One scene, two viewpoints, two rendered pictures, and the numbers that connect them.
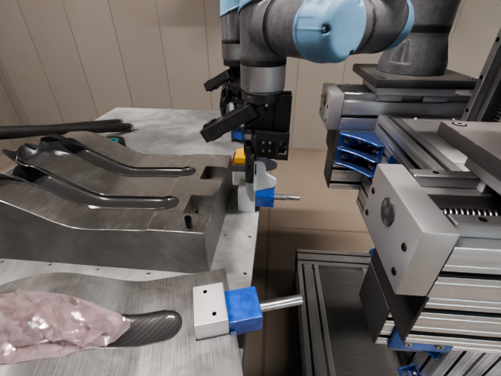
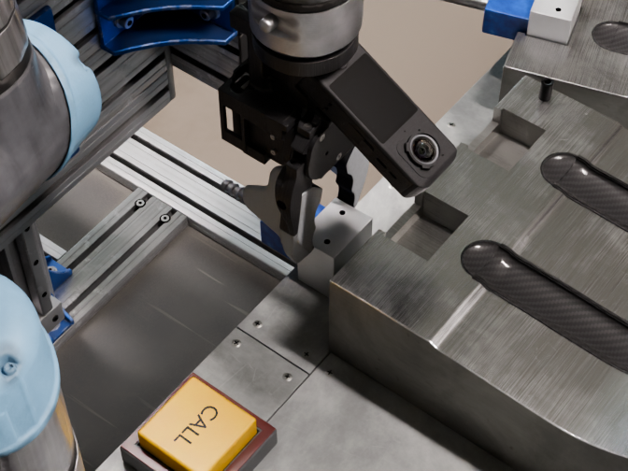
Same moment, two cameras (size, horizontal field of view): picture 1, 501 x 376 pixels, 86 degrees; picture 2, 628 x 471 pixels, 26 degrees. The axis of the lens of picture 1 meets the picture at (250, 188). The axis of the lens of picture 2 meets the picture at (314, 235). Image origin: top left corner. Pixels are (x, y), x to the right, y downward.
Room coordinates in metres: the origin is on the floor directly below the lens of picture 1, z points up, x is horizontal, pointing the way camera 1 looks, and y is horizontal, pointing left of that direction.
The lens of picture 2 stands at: (1.05, 0.34, 1.66)
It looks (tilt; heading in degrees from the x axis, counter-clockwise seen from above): 51 degrees down; 212
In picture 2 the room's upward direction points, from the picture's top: straight up
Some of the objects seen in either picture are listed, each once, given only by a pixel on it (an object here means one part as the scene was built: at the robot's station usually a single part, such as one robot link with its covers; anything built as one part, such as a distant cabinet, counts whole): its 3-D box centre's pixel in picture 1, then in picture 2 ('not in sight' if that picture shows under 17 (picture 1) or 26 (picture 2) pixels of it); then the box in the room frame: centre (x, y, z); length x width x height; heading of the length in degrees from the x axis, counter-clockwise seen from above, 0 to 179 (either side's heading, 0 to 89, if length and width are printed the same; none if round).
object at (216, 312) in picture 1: (250, 308); (500, 7); (0.20, 0.00, 0.85); 0.13 x 0.05 x 0.05; 102
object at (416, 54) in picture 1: (415, 48); not in sight; (0.73, -0.40, 1.09); 0.15 x 0.15 x 0.10
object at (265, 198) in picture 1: (269, 196); (286, 221); (0.48, -0.04, 0.83); 0.13 x 0.05 x 0.05; 85
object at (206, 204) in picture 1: (201, 212); (500, 153); (0.37, 0.08, 0.87); 0.05 x 0.05 x 0.04; 85
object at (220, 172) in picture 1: (214, 180); (421, 238); (0.47, 0.07, 0.87); 0.05 x 0.05 x 0.04; 85
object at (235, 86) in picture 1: (238, 82); not in sight; (0.85, 0.04, 0.99); 0.09 x 0.08 x 0.12; 57
